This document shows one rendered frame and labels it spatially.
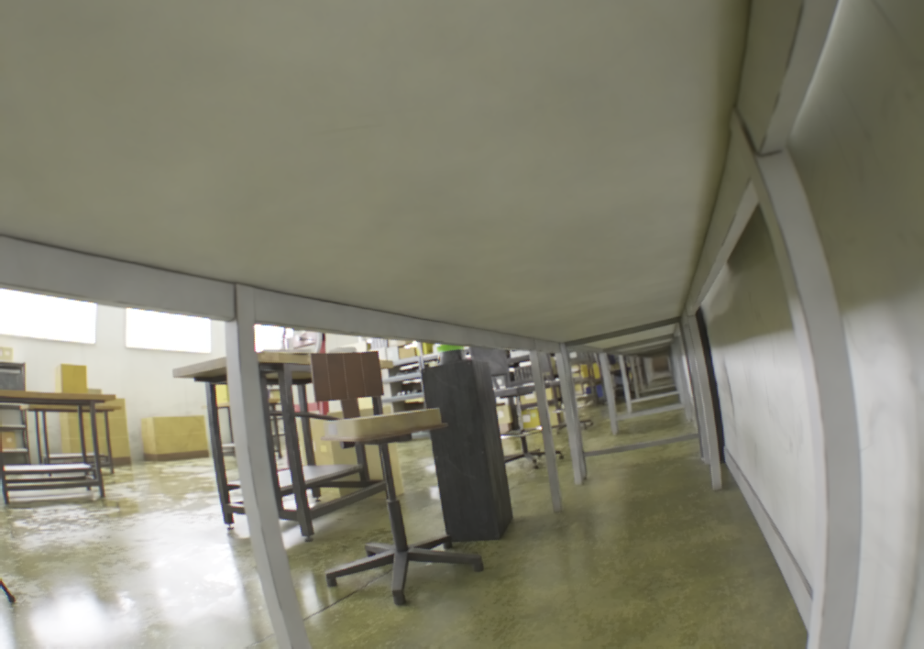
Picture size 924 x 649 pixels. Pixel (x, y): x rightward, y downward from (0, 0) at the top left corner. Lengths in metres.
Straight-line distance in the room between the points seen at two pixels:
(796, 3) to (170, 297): 0.76
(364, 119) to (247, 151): 0.11
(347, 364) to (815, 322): 1.72
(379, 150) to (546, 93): 0.16
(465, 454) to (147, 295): 1.51
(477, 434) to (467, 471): 0.17
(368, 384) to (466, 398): 0.42
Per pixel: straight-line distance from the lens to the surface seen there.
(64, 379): 4.86
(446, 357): 1.95
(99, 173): 0.47
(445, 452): 1.93
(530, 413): 6.88
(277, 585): 0.78
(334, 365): 1.86
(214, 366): 2.37
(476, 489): 1.93
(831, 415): 0.45
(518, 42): 0.33
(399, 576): 1.56
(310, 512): 2.35
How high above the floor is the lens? 0.65
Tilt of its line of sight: 12 degrees up
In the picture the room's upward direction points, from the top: 9 degrees counter-clockwise
